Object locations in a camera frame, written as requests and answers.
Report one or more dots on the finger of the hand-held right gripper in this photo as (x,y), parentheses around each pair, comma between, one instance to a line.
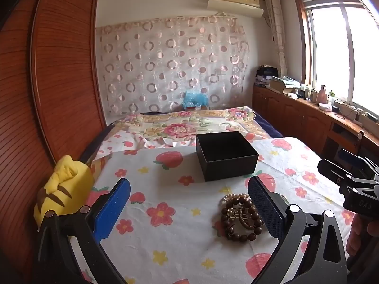
(333,170)
(351,154)

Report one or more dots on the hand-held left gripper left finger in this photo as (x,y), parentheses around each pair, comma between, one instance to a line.
(114,210)

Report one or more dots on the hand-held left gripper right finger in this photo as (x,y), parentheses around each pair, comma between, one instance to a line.
(265,210)

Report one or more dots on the silver bangle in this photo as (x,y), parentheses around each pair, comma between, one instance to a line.
(242,217)

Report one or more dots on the black jewelry box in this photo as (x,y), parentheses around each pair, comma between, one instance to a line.
(226,153)

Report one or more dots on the person's right hand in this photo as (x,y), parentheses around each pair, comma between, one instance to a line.
(371,232)

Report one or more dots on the white tissue box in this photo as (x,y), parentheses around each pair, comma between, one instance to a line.
(325,107)

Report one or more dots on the yellow plush toy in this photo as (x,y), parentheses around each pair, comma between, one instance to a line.
(63,189)

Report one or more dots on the strawberry print sheet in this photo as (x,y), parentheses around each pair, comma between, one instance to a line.
(177,213)

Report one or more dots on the wooden cabinet counter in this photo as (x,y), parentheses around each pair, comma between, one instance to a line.
(296,115)

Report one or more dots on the pink bottle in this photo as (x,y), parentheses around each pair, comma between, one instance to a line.
(322,94)

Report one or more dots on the navy blue blanket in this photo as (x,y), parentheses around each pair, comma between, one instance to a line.
(268,124)

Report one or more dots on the open cardboard box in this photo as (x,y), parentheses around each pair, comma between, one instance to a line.
(282,84)

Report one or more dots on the floral blanket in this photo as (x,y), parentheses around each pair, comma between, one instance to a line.
(177,127)

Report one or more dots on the window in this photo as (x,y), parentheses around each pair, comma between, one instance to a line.
(340,50)

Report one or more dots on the dark pile of bags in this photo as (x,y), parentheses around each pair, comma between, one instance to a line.
(266,74)

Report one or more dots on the blue plastic bag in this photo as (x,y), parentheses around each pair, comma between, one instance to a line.
(194,99)

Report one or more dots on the patterned window curtain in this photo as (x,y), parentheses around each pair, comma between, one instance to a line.
(278,32)

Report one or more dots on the circle-patterned sheer wall cloth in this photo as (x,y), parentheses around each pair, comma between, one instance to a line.
(174,65)

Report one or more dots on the wall air conditioner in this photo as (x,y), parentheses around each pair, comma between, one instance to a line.
(234,1)

